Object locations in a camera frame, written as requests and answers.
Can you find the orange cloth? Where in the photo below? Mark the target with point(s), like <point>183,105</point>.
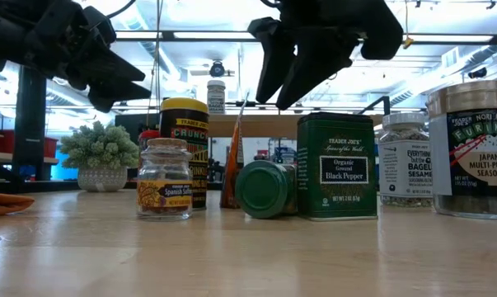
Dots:
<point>5,204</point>

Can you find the small saffron glass jar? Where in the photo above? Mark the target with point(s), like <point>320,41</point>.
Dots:
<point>164,198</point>

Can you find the white-label herb spice jar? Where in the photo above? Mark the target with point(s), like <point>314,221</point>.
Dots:
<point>216,101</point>

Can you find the black overhead light bar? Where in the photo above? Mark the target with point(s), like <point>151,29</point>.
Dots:
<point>167,36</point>

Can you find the orange taco seasoning pouch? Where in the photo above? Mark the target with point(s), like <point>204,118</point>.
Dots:
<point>231,173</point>

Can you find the furikake seasoning jar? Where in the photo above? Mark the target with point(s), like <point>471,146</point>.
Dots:
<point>474,165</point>

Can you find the black ceiling pipe fixture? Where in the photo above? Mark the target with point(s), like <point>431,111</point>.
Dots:
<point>477,73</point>

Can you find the green plant in white pot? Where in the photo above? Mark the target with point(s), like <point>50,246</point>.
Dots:
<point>99,148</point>

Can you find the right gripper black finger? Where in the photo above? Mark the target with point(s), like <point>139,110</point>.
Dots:
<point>277,49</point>
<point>322,57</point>

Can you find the blue panel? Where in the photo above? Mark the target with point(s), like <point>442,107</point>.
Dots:
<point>60,171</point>

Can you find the wooden shelf with black legs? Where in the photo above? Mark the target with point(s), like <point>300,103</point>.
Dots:
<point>264,125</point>

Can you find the black upright post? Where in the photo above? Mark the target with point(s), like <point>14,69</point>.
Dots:
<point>29,132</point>

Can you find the yellow-lid crunchy onion can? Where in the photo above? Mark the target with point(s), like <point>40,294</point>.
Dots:
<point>192,123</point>

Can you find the green black pepper tin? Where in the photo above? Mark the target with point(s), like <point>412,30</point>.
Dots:
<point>338,173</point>

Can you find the red storage bin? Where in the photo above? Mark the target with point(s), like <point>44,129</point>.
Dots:
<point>1,142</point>

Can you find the black ceiling camera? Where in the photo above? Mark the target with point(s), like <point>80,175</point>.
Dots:
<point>217,69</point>

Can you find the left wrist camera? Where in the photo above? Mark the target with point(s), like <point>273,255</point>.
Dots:
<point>101,26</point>

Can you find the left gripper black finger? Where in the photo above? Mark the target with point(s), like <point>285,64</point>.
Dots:
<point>112,92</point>
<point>108,70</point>

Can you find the green-lidded glass spice jar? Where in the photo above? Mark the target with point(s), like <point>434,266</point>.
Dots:
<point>264,189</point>

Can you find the patterned red-lid grinder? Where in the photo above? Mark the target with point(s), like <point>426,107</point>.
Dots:
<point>149,135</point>

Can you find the everything bagel sesame jar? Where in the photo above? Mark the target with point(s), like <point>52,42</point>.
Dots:
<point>404,165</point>

